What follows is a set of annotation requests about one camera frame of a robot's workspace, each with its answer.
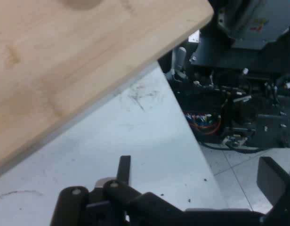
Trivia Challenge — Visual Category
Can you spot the white grey lever handle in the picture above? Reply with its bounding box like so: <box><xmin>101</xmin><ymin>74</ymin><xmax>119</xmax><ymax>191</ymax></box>
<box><xmin>171</xmin><ymin>46</ymin><xmax>188</xmax><ymax>76</ymax></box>

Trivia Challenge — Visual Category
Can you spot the grey housing with colour sticker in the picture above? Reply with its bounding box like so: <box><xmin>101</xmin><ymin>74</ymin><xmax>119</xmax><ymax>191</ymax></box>
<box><xmin>207</xmin><ymin>0</ymin><xmax>290</xmax><ymax>50</ymax></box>

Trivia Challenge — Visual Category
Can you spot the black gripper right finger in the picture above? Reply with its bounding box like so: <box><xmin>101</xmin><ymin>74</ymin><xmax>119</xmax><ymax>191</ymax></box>
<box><xmin>256</xmin><ymin>156</ymin><xmax>290</xmax><ymax>226</ymax></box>

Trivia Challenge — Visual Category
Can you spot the light wooden cutting board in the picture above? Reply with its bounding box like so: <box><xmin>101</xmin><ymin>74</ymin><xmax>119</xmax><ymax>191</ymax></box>
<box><xmin>0</xmin><ymin>0</ymin><xmax>215</xmax><ymax>179</ymax></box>

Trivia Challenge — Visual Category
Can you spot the coloured wire bundle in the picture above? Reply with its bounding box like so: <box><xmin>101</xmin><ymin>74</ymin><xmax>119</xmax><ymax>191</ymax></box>
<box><xmin>184</xmin><ymin>112</ymin><xmax>222</xmax><ymax>135</ymax></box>

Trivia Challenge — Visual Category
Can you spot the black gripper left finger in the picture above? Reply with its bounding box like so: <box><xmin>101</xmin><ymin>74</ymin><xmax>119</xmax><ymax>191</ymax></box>
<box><xmin>49</xmin><ymin>155</ymin><xmax>190</xmax><ymax>226</ymax></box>

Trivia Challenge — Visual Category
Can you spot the black machine base with electronics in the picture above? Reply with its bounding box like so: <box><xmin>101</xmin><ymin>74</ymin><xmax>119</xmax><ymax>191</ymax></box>
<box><xmin>157</xmin><ymin>28</ymin><xmax>290</xmax><ymax>148</ymax></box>

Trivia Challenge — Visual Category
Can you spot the black floor cable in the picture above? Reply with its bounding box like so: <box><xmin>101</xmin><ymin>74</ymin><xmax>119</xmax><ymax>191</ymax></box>
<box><xmin>200</xmin><ymin>140</ymin><xmax>261</xmax><ymax>153</ymax></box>

